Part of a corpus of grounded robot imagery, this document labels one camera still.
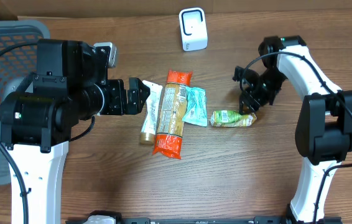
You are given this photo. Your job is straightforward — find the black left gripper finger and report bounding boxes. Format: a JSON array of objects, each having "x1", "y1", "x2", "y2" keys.
[
  {"x1": 127, "y1": 93, "x2": 147, "y2": 114},
  {"x1": 127, "y1": 77, "x2": 151, "y2": 98}
]

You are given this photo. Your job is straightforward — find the white printed packet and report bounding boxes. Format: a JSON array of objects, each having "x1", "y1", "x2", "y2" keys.
[{"x1": 140, "y1": 80, "x2": 163, "y2": 145}]

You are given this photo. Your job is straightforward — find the green snack packet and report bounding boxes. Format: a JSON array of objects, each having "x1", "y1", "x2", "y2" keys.
[{"x1": 210, "y1": 110, "x2": 257, "y2": 128}]

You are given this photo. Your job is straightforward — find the orange spaghetti packet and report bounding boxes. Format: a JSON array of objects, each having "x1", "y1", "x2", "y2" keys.
[{"x1": 153, "y1": 70, "x2": 193, "y2": 159}]

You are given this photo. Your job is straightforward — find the teal snack packet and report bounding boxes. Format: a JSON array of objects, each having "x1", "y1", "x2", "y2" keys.
[{"x1": 182, "y1": 87, "x2": 208, "y2": 127}]

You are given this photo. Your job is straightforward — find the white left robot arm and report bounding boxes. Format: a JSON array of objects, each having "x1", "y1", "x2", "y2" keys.
[{"x1": 0, "y1": 39, "x2": 151, "y2": 223}]

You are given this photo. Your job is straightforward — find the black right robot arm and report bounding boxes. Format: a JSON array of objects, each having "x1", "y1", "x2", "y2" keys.
[{"x1": 233, "y1": 35, "x2": 352, "y2": 223}]

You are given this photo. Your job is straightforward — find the white barcode scanner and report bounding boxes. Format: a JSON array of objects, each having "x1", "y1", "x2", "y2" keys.
[{"x1": 178, "y1": 7, "x2": 208, "y2": 52}]

